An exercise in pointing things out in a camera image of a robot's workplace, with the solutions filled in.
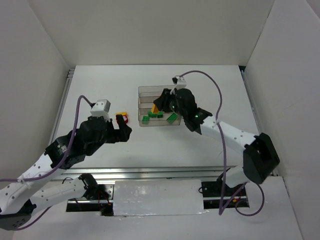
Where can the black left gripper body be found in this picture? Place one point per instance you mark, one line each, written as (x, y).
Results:
(113, 131)

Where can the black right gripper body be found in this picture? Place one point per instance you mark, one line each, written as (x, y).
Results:
(167, 100)

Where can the yellow long lego brick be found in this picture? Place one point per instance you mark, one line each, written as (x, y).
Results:
(154, 109)

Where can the green long lego brick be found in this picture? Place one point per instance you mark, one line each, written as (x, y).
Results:
(172, 118)

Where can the green sloped lego brick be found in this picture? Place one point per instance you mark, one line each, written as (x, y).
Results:
(145, 120)

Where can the green square lego brick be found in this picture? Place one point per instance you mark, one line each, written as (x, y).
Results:
(160, 115)

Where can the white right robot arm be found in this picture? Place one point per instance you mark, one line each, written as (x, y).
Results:
(259, 156)

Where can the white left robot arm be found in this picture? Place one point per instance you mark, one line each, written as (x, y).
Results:
(25, 196)

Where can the red flower lego brick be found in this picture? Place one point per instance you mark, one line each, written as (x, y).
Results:
(125, 118)

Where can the clear far container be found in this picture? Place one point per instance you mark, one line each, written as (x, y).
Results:
(152, 91)

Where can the clear container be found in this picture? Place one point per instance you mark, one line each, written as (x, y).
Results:
(152, 91)
(156, 122)
(146, 102)

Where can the clear middle container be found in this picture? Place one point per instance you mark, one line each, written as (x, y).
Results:
(146, 102)

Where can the green small lego brick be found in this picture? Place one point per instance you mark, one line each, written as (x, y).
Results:
(152, 115)

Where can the yellow arch lego brick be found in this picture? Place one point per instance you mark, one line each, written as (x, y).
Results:
(122, 113)

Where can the clear near container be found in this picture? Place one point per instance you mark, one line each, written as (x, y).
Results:
(156, 122)

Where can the white taped cover panel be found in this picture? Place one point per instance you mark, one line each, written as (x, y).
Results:
(157, 198)

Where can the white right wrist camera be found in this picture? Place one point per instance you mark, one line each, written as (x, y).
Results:
(178, 83)

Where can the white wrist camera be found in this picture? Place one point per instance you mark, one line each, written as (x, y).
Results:
(178, 83)
(101, 109)

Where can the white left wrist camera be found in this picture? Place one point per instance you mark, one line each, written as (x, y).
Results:
(101, 109)

